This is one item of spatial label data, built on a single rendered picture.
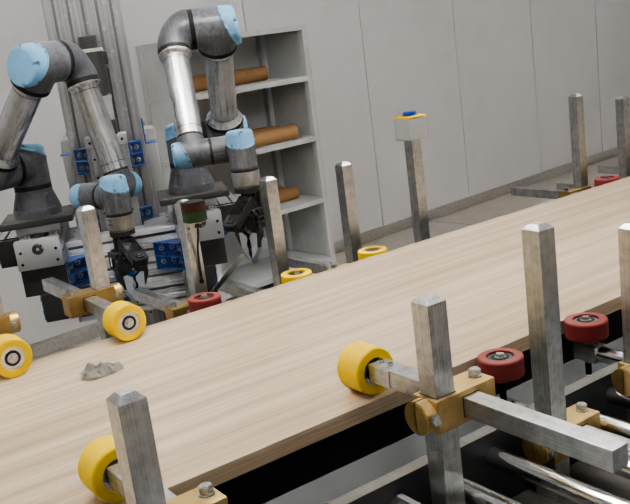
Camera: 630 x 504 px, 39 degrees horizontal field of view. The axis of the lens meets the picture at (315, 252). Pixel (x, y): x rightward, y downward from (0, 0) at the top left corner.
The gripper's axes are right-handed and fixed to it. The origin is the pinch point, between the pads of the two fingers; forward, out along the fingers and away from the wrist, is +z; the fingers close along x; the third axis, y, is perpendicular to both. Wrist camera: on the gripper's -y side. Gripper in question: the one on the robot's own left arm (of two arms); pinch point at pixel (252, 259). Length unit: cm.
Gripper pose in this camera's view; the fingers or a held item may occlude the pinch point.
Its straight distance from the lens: 244.0
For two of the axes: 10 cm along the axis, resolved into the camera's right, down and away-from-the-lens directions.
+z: 1.3, 9.6, 2.4
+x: -8.2, -0.3, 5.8
